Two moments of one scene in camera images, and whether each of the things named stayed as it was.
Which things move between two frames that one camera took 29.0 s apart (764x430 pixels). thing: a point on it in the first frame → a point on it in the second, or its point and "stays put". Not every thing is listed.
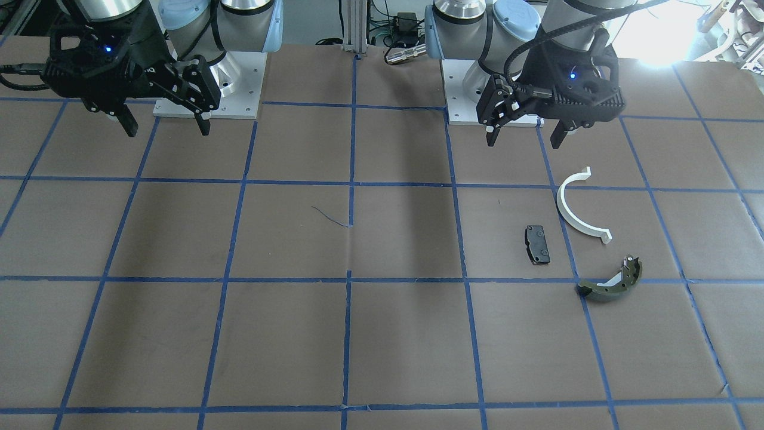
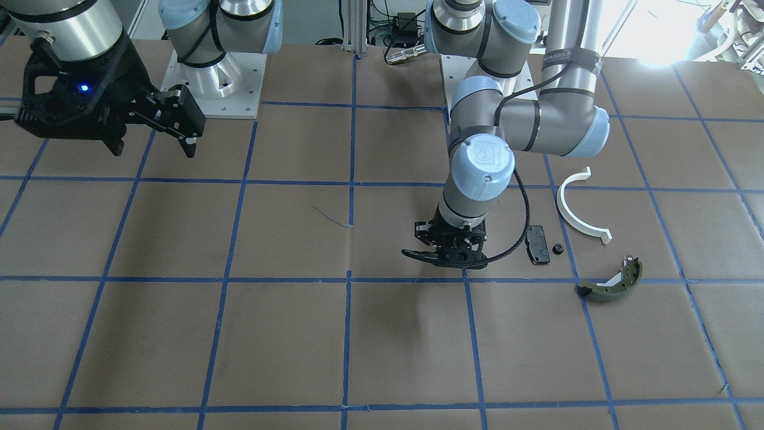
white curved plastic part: x=568 y=217 stays put
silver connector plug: x=418 y=51 stays put
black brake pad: x=537 y=245 stays put
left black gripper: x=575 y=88 → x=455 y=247
